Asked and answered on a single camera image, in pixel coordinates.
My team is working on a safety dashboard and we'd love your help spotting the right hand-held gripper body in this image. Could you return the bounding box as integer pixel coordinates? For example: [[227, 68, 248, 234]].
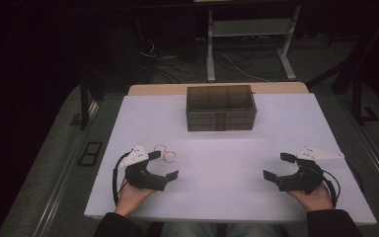
[[275, 145, 345, 195]]

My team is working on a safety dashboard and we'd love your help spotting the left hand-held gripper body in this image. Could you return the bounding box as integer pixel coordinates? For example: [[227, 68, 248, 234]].
[[119, 144, 168, 193]]

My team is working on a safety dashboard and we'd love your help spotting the smoky clear drawer box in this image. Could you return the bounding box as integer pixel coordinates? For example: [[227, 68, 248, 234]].
[[186, 84, 258, 133]]

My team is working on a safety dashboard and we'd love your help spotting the person's right hand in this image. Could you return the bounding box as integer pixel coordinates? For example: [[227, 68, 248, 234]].
[[287, 182, 336, 212]]

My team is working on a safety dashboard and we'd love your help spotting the person's left hand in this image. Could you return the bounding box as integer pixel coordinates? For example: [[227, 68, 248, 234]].
[[114, 177, 156, 218]]

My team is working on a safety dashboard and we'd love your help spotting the dark table leg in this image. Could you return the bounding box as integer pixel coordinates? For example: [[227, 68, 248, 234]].
[[78, 73, 92, 131]]

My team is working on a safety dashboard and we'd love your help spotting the dark stand foot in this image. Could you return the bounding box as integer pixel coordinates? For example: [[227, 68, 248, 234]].
[[350, 78, 379, 126]]

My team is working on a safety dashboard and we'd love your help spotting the grey metal stand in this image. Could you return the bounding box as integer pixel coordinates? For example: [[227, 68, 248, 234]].
[[206, 4, 302, 83]]

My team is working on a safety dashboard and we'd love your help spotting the left hand-held gripper cable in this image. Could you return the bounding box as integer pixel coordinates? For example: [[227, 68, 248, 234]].
[[112, 152, 132, 205]]

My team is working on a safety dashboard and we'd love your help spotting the hand-held gripper cable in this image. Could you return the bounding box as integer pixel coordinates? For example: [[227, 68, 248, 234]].
[[321, 169, 341, 209], [112, 152, 132, 205]]

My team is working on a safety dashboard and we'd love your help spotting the right hand-held gripper cable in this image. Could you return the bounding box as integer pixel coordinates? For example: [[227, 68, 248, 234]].
[[321, 169, 341, 209]]

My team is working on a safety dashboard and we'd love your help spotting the black floor socket frame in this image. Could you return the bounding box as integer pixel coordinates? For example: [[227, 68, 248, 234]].
[[77, 141, 104, 168]]

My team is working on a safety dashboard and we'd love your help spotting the tangle of black floor cables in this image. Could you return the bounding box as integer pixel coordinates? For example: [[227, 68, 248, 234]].
[[137, 35, 211, 84]]

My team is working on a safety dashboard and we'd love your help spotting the white floor cable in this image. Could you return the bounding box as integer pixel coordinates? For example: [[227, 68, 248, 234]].
[[215, 50, 271, 83]]

